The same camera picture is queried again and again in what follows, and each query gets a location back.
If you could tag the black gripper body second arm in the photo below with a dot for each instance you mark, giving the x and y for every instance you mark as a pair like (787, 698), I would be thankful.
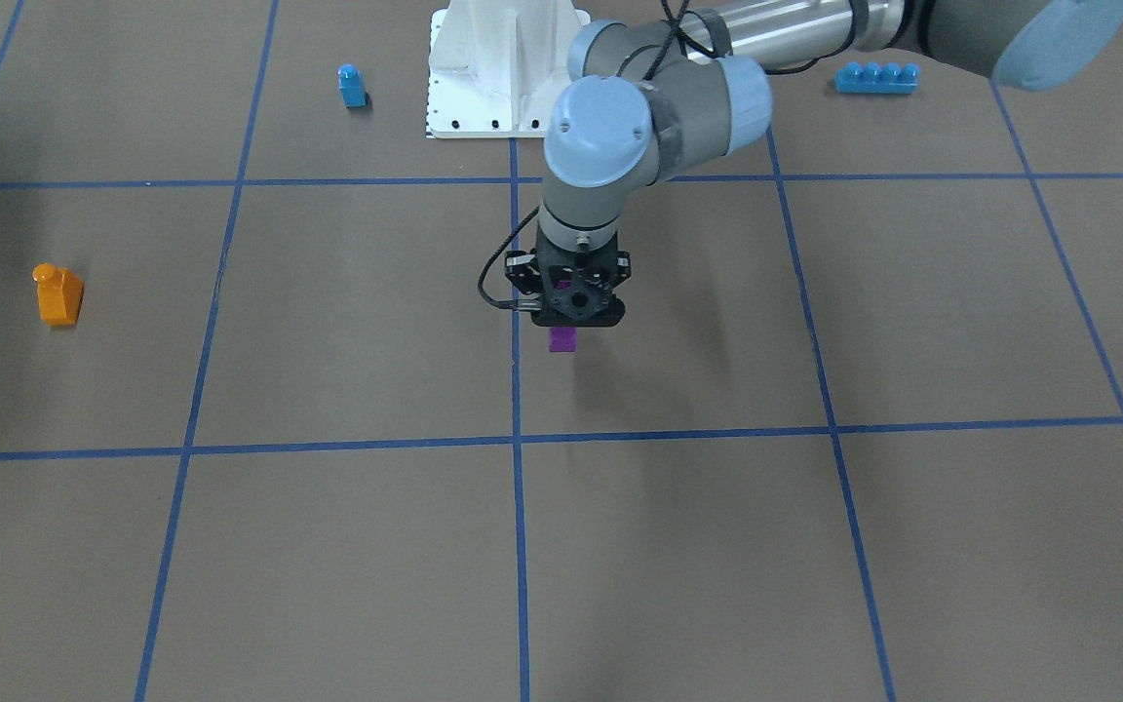
(522, 272)

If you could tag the purple trapezoid block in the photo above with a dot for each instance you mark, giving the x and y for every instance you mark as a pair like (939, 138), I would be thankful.
(563, 339)

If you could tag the orange trapezoid block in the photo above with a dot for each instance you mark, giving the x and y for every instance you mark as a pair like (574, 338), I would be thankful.
(58, 293)

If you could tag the silver blue second robot arm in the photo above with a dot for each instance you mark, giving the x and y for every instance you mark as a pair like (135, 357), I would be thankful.
(646, 103)

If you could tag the small blue block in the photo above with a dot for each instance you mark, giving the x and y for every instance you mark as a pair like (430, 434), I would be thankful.
(351, 86)

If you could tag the long blue studded block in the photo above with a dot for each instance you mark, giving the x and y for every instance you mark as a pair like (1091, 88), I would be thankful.
(873, 78)

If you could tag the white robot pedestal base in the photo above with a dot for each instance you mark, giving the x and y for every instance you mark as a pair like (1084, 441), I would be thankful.
(496, 68)

